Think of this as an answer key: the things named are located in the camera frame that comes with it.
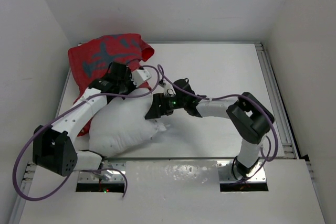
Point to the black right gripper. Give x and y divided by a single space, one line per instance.
157 110

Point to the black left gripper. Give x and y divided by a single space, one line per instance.
128 76

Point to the white pillow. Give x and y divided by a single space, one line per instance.
121 125

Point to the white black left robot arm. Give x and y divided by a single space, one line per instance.
53 145

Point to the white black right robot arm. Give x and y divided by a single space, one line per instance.
250 118

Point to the white front cover board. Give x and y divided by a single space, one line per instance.
185 192

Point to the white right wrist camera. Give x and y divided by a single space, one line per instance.
167 88

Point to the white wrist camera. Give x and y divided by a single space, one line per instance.
140 76
167 88

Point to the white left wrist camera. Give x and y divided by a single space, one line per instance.
140 76

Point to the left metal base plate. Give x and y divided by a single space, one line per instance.
112 173

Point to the metal base plate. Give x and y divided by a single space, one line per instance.
230 172
112 173

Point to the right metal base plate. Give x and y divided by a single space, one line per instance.
230 172

